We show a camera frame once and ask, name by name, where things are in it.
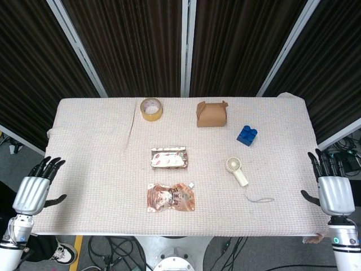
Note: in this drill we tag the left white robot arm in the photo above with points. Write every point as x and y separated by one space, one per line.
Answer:
14 242

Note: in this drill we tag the black white sneaker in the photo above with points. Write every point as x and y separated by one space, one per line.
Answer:
63 252

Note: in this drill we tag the silver red snack packet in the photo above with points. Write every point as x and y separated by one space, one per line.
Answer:
169 158

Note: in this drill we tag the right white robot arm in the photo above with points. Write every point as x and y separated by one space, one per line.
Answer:
344 242

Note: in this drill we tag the white handheld fan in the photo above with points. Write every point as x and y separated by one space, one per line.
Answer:
236 170

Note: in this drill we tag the yellow tape roll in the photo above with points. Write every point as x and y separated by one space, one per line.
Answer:
151 109

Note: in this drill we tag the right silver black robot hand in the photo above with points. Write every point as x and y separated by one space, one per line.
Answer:
335 194

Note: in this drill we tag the orange spouted drink pouch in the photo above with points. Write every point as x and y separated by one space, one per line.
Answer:
170 197

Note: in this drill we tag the pinkish white waffle tablecloth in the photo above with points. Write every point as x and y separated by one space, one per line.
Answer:
112 169

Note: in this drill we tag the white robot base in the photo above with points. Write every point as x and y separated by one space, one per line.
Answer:
173 254

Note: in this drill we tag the blue toy building block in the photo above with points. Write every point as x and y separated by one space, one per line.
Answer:
247 135

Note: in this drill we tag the brown kraft paper box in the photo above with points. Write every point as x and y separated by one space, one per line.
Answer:
211 114

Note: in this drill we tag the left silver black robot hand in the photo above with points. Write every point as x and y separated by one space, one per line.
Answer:
32 197

